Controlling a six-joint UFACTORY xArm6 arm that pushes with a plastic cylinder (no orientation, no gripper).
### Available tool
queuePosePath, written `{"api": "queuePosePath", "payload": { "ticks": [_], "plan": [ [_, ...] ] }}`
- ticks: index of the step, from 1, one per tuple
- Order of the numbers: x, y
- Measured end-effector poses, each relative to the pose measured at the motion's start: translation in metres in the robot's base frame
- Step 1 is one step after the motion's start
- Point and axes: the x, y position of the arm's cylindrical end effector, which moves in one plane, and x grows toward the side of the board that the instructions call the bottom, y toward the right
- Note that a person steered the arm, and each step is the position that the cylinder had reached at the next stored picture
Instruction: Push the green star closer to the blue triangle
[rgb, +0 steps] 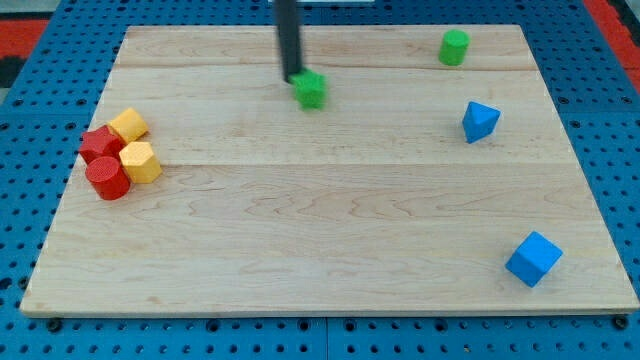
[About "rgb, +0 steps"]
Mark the red star block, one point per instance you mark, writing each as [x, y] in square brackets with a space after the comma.
[100, 142]

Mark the wooden board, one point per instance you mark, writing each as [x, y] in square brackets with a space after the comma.
[373, 206]

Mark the green cylinder block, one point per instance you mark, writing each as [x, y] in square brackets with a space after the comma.
[454, 47]

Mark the red cylinder block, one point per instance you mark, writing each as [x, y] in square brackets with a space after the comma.
[108, 178]

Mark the blue triangle block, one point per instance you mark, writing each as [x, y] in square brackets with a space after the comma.
[479, 121]

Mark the green star block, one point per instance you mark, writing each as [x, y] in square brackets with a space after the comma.
[310, 89]

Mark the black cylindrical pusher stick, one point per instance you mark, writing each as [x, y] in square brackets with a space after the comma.
[289, 37]

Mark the yellow hexagon block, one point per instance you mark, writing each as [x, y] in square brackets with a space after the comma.
[140, 162]

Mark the yellow cylinder block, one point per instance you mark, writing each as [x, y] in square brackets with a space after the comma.
[128, 126]

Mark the blue cube block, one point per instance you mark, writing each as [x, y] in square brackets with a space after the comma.
[533, 259]

